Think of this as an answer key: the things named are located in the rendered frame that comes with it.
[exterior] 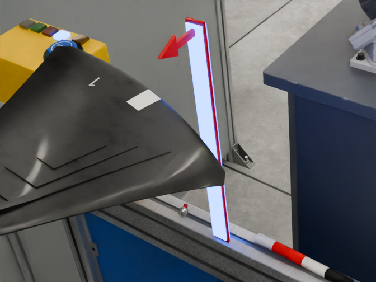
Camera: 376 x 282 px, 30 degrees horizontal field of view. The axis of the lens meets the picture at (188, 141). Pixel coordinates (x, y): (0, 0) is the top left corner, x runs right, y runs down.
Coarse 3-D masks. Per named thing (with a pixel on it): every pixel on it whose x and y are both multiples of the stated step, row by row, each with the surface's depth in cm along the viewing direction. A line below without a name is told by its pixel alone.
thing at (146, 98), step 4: (144, 92) 69; (148, 92) 69; (152, 92) 69; (136, 96) 68; (140, 96) 68; (144, 96) 68; (148, 96) 69; (152, 96) 69; (156, 96) 69; (132, 100) 68; (136, 100) 68; (140, 100) 68; (144, 100) 68; (148, 100) 68; (152, 100) 68; (156, 100) 68; (132, 104) 67; (136, 104) 67; (140, 104) 68; (144, 104) 68; (148, 104) 68; (136, 108) 67; (140, 108) 67
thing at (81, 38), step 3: (78, 36) 97; (81, 36) 96; (84, 36) 96; (87, 36) 96; (72, 39) 96; (75, 39) 96; (78, 39) 96; (81, 39) 96; (84, 39) 96; (87, 39) 96; (75, 42) 96; (78, 42) 95; (81, 42) 95; (84, 42) 96
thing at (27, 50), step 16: (16, 32) 101; (32, 32) 100; (0, 48) 98; (16, 48) 97; (32, 48) 97; (80, 48) 95; (96, 48) 95; (0, 64) 97; (16, 64) 94; (32, 64) 93; (0, 80) 99; (16, 80) 96; (0, 96) 102
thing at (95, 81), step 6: (96, 72) 70; (90, 78) 69; (96, 78) 69; (102, 78) 69; (78, 84) 68; (84, 84) 68; (90, 84) 68; (96, 84) 68; (102, 84) 69; (90, 90) 68; (96, 90) 68
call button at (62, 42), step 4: (60, 40) 95; (64, 40) 95; (68, 40) 95; (52, 44) 95; (56, 44) 95; (60, 44) 95; (64, 44) 94; (68, 44) 94; (72, 44) 94; (76, 44) 94; (48, 48) 94; (52, 48) 94; (48, 52) 94
